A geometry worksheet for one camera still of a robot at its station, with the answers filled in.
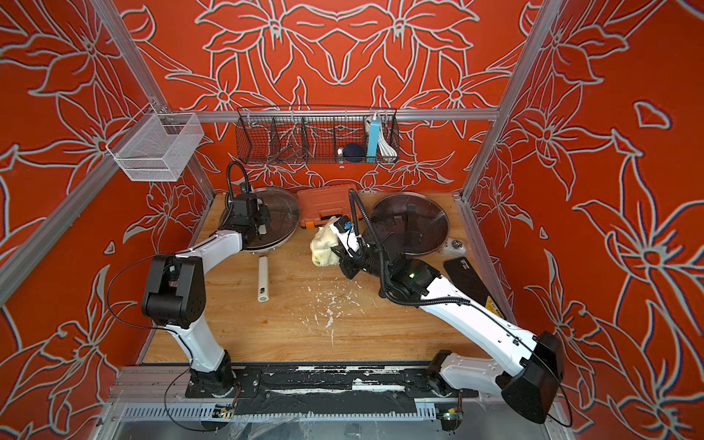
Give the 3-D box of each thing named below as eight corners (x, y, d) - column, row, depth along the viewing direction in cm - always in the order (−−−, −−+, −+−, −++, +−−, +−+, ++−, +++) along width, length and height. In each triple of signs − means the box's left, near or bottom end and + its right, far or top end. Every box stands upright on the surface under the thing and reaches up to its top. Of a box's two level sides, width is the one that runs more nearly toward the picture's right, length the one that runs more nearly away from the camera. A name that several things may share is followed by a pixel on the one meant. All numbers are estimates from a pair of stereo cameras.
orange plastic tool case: (299, 229, 108) (297, 222, 104) (298, 196, 120) (296, 188, 116) (365, 221, 110) (365, 213, 107) (356, 189, 123) (357, 181, 119)
